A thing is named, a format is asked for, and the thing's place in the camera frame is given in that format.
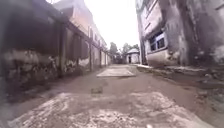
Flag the pale concrete slab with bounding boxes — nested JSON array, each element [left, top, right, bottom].
[[96, 67, 137, 79]]

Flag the cluster of trees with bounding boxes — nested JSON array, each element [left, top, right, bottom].
[[108, 41, 140, 64]]

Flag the small white hut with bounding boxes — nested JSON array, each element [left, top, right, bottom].
[[125, 48, 141, 65]]

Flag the worn brown dirt alley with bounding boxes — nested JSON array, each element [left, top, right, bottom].
[[0, 63, 224, 128]]

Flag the tan multi-storey building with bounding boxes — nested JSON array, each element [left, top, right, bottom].
[[53, 0, 108, 51]]

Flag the raised rubble strip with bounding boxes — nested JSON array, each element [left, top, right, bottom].
[[135, 63, 224, 101]]

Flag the stained grey concrete building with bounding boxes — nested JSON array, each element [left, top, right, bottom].
[[135, 0, 224, 68]]

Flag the long weathered boundary wall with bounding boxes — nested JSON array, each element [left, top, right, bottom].
[[0, 0, 112, 101]]

